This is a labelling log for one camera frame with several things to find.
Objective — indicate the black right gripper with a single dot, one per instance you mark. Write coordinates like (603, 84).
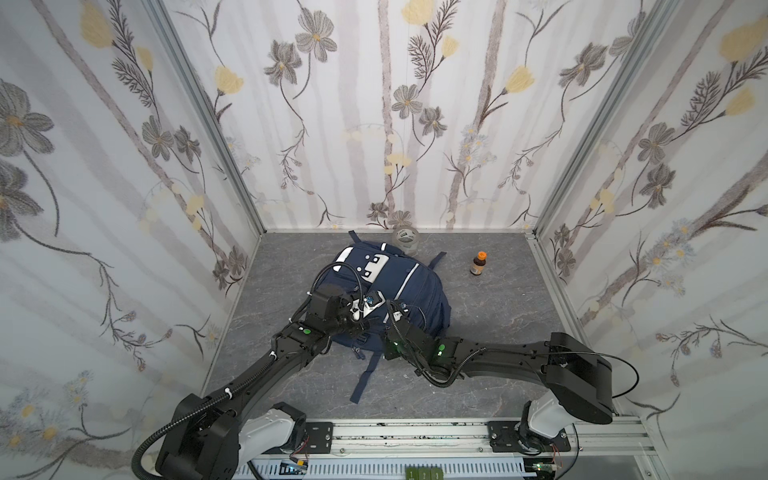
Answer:
(393, 327)

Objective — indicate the navy blue student backpack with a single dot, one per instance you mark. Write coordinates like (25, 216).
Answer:
(365, 267)

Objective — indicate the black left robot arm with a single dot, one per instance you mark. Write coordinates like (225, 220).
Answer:
(202, 440)

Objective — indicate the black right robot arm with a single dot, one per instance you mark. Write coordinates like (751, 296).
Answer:
(578, 380)

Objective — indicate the brown bottle with orange cap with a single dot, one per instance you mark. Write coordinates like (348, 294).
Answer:
(479, 263)

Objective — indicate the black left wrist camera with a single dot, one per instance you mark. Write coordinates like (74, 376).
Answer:
(323, 302)

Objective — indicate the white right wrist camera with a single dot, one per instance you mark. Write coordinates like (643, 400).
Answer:
(379, 300)

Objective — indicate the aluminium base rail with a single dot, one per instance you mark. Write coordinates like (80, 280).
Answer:
(459, 448)

